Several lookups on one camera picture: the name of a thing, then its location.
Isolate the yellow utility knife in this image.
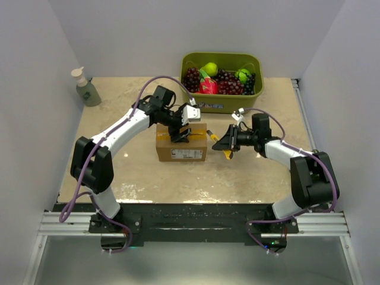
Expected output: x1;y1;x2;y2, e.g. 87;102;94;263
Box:
207;129;233;160

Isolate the black grape bunch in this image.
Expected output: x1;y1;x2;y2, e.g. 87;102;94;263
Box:
242;73;256;95

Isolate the brown cardboard express box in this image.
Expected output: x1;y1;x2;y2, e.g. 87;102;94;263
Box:
156;123;207;162

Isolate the grey pump soap bottle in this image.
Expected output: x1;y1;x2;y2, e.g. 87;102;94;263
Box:
71;66;102;107

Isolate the green plastic tub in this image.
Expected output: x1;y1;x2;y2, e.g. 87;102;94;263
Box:
179;52;264;113

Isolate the aluminium frame rail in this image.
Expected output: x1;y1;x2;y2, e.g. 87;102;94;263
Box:
23;211;363;284

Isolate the dark red grape bunch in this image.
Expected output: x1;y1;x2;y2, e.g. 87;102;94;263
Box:
182;67;200;93

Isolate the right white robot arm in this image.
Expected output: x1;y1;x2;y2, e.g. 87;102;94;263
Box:
212;109;340;233

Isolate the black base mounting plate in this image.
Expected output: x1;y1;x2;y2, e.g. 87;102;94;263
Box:
88;202;299;255

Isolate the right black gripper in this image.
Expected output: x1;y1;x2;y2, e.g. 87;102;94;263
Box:
212;125;258;153

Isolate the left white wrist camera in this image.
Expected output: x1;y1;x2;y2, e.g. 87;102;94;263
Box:
182;98;201;125

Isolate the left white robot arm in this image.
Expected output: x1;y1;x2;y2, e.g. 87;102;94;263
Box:
70;86;201;233

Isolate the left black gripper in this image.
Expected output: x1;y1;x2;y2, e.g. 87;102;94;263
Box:
160;104;192;144

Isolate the pink dragon fruit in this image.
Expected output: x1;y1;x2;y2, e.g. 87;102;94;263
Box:
199;69;218;94

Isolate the green round fruit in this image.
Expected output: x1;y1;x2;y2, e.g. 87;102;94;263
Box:
235;68;251;84

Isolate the green pear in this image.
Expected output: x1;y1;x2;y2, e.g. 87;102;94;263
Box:
203;62;219;77

